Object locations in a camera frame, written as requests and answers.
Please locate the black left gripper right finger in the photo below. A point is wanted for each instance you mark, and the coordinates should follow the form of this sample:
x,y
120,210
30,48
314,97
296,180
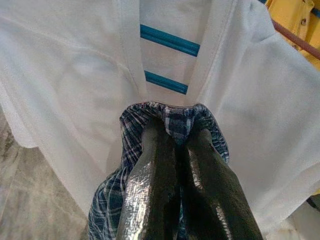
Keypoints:
x,y
215,200

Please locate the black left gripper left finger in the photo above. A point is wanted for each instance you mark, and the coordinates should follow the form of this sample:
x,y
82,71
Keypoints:
x,y
150,195

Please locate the blue plaid shirt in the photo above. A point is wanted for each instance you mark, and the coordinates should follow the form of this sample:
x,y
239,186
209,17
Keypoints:
x,y
180,125

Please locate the pink plastic hanger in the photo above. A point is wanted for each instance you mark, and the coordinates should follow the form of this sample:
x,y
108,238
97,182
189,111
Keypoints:
x,y
297,41

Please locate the white shirt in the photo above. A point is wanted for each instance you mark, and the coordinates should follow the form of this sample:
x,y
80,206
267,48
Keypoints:
x,y
62,75

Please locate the yellow polo shirt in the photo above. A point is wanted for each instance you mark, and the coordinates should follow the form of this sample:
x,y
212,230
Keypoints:
x,y
295,15

